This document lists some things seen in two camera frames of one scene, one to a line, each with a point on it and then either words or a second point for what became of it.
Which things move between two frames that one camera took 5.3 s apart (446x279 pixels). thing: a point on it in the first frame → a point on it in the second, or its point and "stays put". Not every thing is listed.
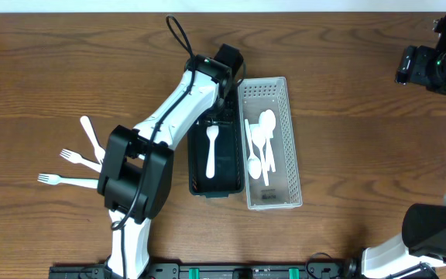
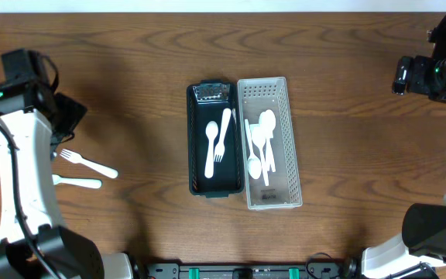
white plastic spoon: (254, 166) stays put
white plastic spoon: (270, 122) stays put
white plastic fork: (99, 151) → (220, 147)
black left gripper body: (215, 117) → (68, 116)
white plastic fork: (53, 179) stays put
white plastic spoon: (259, 136) stays put
